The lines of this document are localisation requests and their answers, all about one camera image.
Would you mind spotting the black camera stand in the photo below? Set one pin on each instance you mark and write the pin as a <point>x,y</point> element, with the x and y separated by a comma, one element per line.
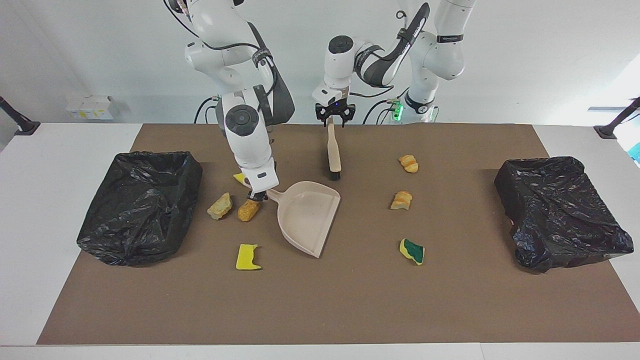
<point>612,127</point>
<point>22,125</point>

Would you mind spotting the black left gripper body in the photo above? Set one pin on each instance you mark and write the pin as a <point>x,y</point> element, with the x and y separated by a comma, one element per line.
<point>335,110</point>

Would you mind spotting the yellow notched sponge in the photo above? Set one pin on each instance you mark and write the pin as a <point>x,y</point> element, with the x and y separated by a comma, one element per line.
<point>246,259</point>

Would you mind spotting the toy croissant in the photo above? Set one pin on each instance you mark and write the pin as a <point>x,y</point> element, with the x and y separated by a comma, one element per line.
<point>401,200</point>
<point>409,164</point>

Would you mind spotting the brown table mat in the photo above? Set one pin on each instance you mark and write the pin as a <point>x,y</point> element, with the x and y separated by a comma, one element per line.
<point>350,310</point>

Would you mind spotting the yellow sponge wedge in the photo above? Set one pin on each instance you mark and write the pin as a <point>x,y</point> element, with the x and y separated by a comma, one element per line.
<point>239,178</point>

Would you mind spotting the beige hand brush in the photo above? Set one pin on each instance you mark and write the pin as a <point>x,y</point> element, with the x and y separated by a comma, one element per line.
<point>333,150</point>

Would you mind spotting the orange fried croquette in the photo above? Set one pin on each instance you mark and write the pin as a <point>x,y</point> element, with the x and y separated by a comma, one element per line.
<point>248,211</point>

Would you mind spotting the teal object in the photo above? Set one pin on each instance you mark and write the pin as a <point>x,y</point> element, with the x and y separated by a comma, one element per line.
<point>636,152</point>

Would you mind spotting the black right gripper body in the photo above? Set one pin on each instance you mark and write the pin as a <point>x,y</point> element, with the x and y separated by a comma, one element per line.
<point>254,196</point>

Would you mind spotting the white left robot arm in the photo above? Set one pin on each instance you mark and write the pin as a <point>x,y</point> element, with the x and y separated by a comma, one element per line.
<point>340,65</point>

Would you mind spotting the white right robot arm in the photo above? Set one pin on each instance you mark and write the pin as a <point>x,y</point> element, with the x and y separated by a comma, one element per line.
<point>245,135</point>

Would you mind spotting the white cardboard boxes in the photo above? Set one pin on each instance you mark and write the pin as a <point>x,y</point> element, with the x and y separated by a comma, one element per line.
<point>90,107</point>

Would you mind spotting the green yellow scouring sponge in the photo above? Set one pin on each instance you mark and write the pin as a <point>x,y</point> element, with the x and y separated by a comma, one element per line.
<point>413,251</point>

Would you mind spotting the black trash bag bin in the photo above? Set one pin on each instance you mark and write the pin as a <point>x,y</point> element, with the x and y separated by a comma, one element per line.
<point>140,210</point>
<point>560,215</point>

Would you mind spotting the beige plastic dustpan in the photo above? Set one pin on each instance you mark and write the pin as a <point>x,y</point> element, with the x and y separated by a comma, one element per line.
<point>307,215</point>

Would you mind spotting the pale yellow sponge chunk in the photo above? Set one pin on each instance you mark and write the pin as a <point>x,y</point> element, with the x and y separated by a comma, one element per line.
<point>220,206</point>

